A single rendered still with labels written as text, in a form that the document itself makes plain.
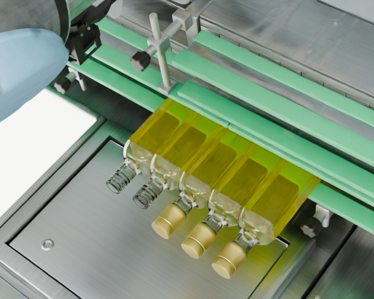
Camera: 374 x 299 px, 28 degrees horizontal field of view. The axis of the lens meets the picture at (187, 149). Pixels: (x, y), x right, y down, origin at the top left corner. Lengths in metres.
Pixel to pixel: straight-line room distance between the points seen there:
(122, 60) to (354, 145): 0.46
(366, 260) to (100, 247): 0.45
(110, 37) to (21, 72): 0.81
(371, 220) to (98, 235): 0.46
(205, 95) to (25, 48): 0.67
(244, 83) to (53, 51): 0.58
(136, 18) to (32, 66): 0.80
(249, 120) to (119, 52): 0.29
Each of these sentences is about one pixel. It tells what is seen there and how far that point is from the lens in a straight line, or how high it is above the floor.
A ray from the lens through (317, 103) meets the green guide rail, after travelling 1.09.
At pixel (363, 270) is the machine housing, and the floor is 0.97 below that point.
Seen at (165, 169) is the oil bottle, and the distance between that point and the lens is 1.16.
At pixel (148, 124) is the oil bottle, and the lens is 1.23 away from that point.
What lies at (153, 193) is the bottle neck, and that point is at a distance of 1.16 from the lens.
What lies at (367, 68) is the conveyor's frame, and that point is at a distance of 1.11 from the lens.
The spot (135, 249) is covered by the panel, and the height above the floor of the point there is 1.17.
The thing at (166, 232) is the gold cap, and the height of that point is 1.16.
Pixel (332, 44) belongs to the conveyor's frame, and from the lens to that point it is 1.14.
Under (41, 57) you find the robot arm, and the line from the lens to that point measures 0.56.
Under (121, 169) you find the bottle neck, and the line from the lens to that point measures 1.20.
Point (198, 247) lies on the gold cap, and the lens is 1.11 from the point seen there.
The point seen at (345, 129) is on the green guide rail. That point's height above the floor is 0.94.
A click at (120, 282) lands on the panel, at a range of 1.26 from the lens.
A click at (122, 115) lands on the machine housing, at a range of 1.49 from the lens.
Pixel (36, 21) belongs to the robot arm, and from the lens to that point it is 0.59.
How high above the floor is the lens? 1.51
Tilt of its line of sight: 24 degrees down
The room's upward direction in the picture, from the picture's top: 138 degrees counter-clockwise
